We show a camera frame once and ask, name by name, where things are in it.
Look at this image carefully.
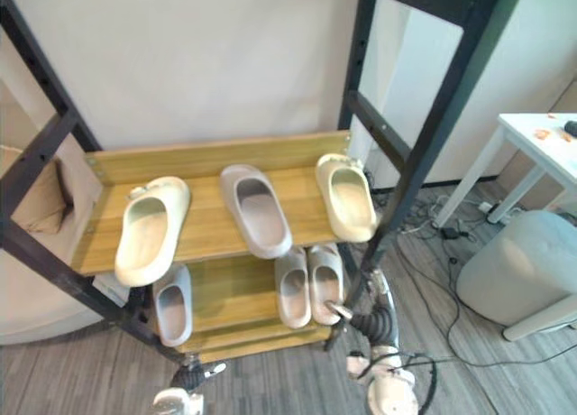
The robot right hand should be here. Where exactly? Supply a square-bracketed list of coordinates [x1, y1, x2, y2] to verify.
[324, 272, 401, 346]

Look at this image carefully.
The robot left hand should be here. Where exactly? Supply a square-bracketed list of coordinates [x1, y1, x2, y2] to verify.
[171, 355, 227, 390]

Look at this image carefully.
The narrow wooden rack shelf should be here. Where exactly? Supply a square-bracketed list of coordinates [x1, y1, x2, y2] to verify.
[151, 244, 344, 364]

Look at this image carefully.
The wide wooden rack shelf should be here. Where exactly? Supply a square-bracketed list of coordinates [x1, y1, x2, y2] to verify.
[70, 129, 385, 278]

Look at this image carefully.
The pale beige slipper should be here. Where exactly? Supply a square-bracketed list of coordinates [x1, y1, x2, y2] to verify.
[307, 243, 345, 326]
[274, 245, 313, 329]

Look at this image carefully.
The small grey slipper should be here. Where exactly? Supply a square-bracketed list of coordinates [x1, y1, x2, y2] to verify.
[153, 264, 194, 348]

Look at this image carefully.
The cream slipper with beaded trim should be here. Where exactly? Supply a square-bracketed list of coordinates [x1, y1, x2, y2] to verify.
[315, 152, 379, 244]

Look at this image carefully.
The light grey round stool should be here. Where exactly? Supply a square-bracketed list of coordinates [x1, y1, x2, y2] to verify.
[455, 208, 577, 343]

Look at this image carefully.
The large grey slipper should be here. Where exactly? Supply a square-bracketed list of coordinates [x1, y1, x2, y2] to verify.
[219, 163, 294, 260]

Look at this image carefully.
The white sofa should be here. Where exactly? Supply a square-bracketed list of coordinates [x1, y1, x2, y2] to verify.
[0, 78, 130, 346]

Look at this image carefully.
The beige cushion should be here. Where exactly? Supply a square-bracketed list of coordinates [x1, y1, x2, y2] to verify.
[12, 159, 76, 234]

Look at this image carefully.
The white table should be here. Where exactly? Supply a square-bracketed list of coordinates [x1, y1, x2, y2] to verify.
[434, 111, 577, 229]

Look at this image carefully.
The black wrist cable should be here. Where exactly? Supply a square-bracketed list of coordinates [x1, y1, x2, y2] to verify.
[396, 350, 439, 415]

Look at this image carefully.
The black floor cable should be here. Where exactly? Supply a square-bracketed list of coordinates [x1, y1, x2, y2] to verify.
[395, 232, 577, 367]

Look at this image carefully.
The cream slipper with strap buckle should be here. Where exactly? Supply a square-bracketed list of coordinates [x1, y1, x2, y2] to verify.
[114, 176, 192, 287]

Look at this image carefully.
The black metal rack frame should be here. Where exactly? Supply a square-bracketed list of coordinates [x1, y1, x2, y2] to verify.
[0, 0, 529, 367]

